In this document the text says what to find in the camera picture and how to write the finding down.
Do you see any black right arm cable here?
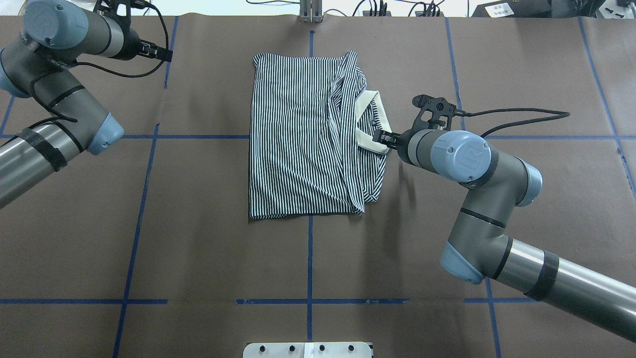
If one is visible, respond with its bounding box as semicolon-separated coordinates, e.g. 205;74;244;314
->
455;108;571;139

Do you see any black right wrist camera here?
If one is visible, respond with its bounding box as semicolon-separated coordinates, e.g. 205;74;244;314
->
411;94;458;132

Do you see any black orange power strip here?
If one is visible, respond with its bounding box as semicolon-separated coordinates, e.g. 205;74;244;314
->
353;0;444;17

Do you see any black computer box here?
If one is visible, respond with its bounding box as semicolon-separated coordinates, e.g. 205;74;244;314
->
470;0;552;18

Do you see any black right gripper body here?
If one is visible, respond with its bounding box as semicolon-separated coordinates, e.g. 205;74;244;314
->
396;131;413;162

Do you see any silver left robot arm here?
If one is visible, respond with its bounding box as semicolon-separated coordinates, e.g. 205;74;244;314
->
0;0;173;207

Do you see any navy white striped polo shirt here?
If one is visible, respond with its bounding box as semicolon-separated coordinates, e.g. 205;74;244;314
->
248;50;390;220

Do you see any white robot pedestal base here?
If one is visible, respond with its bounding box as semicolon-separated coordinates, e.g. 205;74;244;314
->
242;341;374;358

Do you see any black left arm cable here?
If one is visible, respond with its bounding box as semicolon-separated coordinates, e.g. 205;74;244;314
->
30;2;170;122

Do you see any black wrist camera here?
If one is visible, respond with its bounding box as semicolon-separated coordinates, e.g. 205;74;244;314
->
411;94;458;132
93;0;152;22

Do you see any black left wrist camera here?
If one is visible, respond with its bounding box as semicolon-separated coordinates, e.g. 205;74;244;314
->
93;0;152;22

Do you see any aluminium frame post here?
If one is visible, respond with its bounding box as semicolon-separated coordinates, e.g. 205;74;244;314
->
299;0;324;23

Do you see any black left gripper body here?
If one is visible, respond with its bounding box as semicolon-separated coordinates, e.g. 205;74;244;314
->
121;28;143;61

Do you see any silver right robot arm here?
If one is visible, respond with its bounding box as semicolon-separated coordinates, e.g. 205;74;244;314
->
374;129;635;342

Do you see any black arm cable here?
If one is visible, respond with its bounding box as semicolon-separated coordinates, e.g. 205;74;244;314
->
455;108;571;139
30;2;170;122

